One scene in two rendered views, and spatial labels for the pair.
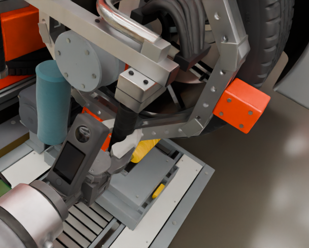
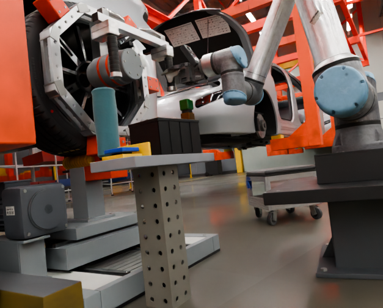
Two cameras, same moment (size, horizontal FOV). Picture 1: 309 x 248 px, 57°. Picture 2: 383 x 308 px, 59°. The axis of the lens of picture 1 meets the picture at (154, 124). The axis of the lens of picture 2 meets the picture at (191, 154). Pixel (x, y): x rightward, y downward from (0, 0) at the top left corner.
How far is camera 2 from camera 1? 1.66 m
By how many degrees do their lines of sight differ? 82
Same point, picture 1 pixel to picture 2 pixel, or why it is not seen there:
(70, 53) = (129, 58)
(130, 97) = (170, 51)
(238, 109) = (153, 81)
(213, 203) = not seen: hidden behind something
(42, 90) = (113, 99)
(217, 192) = not seen: hidden behind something
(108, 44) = (153, 39)
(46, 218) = not seen: hidden behind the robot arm
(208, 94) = (144, 80)
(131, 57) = (160, 41)
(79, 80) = (135, 73)
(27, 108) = (43, 194)
